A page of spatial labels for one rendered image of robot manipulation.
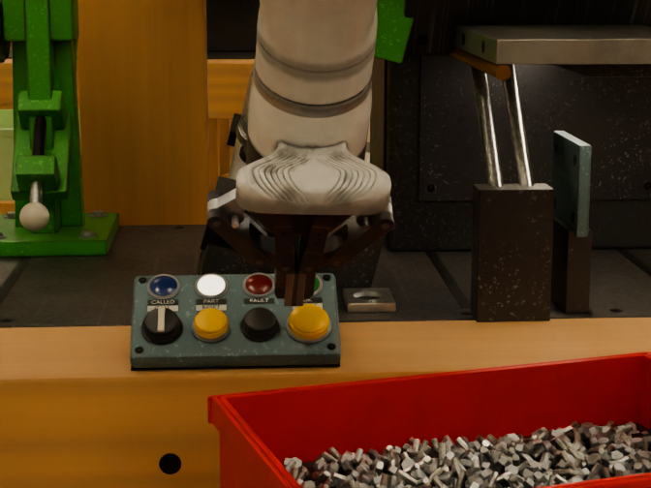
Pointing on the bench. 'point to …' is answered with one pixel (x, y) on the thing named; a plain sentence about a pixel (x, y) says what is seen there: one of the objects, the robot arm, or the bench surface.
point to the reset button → (210, 323)
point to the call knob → (161, 323)
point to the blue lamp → (163, 286)
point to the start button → (308, 321)
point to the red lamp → (259, 284)
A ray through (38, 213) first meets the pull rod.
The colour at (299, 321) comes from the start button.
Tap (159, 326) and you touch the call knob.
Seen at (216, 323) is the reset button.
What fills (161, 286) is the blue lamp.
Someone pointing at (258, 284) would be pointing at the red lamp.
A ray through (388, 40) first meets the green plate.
